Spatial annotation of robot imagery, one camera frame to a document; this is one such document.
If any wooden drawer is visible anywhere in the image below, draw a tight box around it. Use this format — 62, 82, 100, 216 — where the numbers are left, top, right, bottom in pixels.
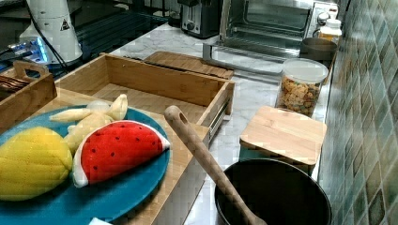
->
55, 53, 235, 140

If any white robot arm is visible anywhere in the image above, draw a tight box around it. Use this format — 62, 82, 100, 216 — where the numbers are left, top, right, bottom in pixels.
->
20, 0, 83, 65

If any wooden spoon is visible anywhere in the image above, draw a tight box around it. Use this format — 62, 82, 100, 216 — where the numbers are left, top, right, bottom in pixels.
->
163, 105, 267, 225

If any large wooden cutting board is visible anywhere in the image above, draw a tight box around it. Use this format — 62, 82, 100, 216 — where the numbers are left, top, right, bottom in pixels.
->
145, 51, 234, 80

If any teal container with wooden lid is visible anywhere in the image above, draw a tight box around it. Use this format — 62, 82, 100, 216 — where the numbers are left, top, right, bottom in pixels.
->
239, 106, 327, 175

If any plush watermelon slice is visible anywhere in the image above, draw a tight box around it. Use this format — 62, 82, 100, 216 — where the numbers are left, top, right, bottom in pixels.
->
72, 120, 170, 188

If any black toaster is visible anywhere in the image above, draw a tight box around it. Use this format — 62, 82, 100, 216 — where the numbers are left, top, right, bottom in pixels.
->
177, 0, 222, 38

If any stainless toaster oven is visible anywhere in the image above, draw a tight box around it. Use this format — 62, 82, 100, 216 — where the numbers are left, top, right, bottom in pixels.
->
203, 0, 339, 74

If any plush peeled banana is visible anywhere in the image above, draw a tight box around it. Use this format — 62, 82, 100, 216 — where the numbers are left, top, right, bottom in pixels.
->
50, 94, 128, 155

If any clear jar of cereal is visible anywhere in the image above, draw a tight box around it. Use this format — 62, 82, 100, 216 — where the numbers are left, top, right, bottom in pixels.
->
275, 58, 329, 117

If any black bowl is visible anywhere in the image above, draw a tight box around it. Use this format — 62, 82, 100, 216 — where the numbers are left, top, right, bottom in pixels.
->
225, 158, 331, 225

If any dark round cup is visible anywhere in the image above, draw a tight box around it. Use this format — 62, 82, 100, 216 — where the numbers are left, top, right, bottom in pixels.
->
299, 37, 337, 61

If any white capped spice bottle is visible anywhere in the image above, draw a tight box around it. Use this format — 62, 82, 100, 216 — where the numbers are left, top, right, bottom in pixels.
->
318, 19, 342, 43

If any teal round plate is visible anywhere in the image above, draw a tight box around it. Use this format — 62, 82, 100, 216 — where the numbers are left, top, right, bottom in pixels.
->
0, 104, 172, 225

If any plush yellow lemon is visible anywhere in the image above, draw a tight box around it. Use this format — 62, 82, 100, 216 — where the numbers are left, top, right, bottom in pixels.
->
0, 127, 72, 202

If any wooden tray with handle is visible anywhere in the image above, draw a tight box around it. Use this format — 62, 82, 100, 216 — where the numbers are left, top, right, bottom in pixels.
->
0, 61, 57, 133

